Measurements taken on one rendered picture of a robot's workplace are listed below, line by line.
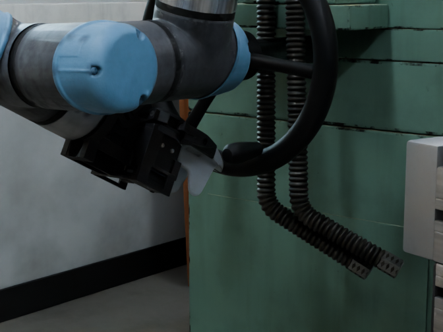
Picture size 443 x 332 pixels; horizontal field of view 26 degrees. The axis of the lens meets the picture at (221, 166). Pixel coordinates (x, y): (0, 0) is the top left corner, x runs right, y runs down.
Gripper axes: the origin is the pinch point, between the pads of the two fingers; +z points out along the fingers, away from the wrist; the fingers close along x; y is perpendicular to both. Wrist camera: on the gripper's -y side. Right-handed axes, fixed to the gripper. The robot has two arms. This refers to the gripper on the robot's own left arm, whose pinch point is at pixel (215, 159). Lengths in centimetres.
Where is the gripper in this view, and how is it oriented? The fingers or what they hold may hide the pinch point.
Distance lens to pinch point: 109.5
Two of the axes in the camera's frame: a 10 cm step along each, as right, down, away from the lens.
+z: 6.0, 3.5, 7.2
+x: 7.4, 0.9, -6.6
